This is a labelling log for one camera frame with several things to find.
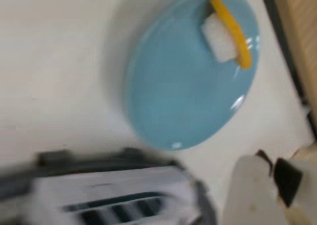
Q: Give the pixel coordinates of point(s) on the round blue dish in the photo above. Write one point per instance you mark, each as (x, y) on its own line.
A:
(178, 98)

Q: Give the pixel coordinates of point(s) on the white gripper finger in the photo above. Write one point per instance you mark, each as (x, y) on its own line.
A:
(304, 192)
(247, 197)

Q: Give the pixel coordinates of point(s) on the yellow egg toy sushi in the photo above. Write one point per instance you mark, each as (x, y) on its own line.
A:
(223, 41)

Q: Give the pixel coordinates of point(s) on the grey circular toy rail track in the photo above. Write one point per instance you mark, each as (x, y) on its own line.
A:
(111, 160)

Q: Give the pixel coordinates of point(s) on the white Shinkansen toy locomotive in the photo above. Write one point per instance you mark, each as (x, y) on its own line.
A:
(123, 185)

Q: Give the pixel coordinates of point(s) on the light wooden frame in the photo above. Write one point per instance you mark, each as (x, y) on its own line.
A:
(302, 36)

